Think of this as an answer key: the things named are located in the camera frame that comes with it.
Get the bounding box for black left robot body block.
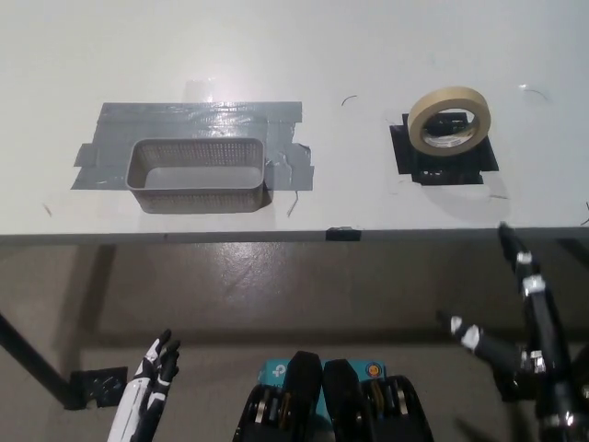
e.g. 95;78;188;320
233;350;324;442

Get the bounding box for black metal table leg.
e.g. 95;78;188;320
0;311;78;411

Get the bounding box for grey duct tape patch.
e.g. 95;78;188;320
69;100;316;192

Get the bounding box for beige masking tape roll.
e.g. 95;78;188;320
407;86;491;156

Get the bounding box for teal router box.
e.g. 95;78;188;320
256;357;386;418

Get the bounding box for black tape square area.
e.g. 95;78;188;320
389;110;501;187

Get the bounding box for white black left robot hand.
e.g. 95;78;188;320
107;328;182;442

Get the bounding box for small grey perforated container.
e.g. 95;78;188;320
124;137;270;215

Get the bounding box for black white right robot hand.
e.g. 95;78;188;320
435;222;589;442

